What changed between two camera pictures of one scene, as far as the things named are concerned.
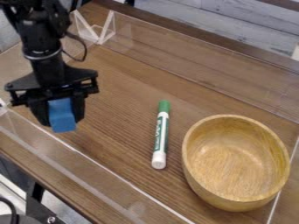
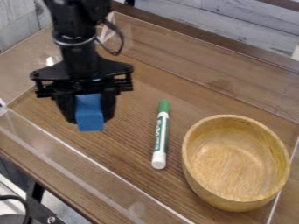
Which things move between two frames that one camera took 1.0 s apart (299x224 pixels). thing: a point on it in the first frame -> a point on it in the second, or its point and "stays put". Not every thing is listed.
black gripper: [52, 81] -> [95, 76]
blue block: [60, 115] -> [88, 112]
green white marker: [159, 157] stays put
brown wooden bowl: [237, 162] stays put
